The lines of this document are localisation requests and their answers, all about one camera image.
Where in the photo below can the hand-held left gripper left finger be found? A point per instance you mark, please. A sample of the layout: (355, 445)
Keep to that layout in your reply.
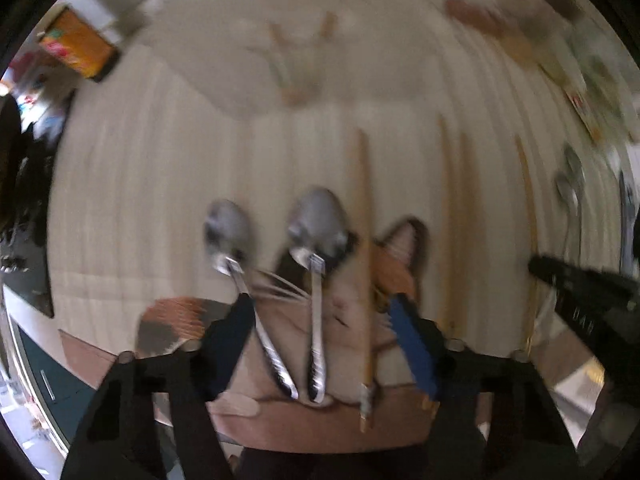
(231, 340)

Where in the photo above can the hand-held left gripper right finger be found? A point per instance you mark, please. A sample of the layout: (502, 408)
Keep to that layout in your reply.
(412, 345)

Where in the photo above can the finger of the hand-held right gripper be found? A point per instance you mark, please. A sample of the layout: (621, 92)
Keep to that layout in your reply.
(575, 280)

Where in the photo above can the silver metal spoon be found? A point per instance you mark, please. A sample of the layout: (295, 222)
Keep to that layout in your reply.
(227, 232)
(574, 164)
(565, 190)
(318, 225)

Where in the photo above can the wooden chopstick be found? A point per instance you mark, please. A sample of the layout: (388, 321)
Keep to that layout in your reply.
(362, 220)
(528, 210)

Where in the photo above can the cream striped printed cloth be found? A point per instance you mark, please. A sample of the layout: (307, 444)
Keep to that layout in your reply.
(150, 185)

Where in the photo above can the printed paper sheets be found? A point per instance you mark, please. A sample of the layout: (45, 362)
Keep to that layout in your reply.
(587, 85)

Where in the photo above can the dark furniture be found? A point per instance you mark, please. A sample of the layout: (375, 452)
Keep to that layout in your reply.
(20, 185)

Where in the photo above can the orange box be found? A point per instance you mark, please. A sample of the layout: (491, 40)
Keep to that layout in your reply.
(77, 42)

